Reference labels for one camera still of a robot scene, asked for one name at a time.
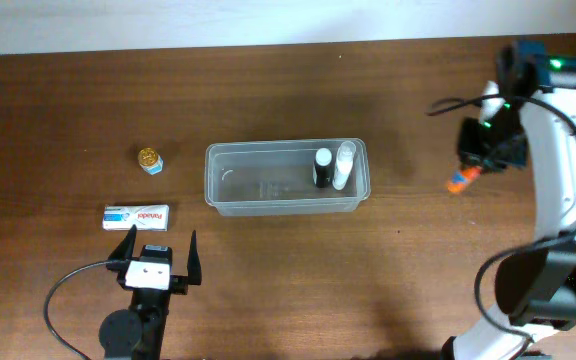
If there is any left black cable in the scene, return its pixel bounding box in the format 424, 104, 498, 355
43, 259, 119, 360

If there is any black bottle white cap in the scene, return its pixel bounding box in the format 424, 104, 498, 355
313, 148, 333, 188

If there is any white lotion bottle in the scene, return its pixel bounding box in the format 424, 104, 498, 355
332, 141, 356, 191

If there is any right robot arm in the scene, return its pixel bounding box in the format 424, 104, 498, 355
440, 41, 576, 359

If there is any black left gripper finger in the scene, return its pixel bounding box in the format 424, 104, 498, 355
187, 231, 203, 286
108, 225, 137, 261

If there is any gold lid balm jar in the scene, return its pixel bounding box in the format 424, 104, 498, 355
137, 147, 163, 175

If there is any white Panadol box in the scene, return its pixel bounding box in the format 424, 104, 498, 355
102, 204, 170, 231

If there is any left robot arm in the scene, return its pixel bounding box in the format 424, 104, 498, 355
99, 226, 202, 360

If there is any orange tube white cap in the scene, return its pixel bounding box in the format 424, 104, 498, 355
446, 166, 482, 194

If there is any clear plastic container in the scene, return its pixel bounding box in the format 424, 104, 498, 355
204, 138, 371, 217

